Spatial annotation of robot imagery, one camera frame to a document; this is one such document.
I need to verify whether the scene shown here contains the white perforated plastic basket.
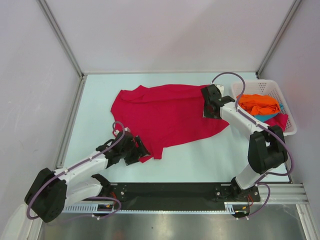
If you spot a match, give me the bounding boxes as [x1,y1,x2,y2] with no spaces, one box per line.
[244,79,297,136]

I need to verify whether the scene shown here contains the crimson red t shirt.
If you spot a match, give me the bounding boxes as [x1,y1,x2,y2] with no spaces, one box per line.
[110,84,229,163]

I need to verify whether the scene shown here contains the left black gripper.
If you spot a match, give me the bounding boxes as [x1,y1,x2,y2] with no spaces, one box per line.
[120,136,150,166]

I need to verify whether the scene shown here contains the right aluminium corner post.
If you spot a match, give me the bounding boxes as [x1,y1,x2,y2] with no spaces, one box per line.
[255,0,303,79]

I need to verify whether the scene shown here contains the aluminium corner post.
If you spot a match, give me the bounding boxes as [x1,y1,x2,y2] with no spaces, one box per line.
[255,0,303,79]
[36,0,84,79]

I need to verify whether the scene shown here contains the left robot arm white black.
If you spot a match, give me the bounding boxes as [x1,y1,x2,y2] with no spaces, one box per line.
[24,130,150,223]

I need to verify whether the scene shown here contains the orange t shirt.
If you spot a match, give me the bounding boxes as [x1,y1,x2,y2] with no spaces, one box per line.
[238,94,281,116]

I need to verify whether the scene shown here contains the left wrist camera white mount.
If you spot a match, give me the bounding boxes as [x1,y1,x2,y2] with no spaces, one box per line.
[112,127,131,137]

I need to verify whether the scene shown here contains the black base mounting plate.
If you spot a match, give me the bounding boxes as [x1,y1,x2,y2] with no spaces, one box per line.
[99,182,261,211]

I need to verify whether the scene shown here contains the left aluminium corner post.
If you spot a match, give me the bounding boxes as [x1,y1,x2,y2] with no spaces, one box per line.
[36,0,84,79]

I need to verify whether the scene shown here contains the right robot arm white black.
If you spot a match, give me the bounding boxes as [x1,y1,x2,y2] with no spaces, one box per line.
[201,84,288,201]

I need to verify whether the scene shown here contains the teal t shirt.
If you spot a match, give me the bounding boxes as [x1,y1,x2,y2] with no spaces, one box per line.
[254,103,284,122]

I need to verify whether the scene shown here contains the aluminium frame rail front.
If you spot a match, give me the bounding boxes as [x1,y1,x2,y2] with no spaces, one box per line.
[257,183,309,205]

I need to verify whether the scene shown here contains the white slotted cable duct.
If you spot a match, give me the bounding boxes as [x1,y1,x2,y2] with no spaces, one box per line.
[62,202,249,215]

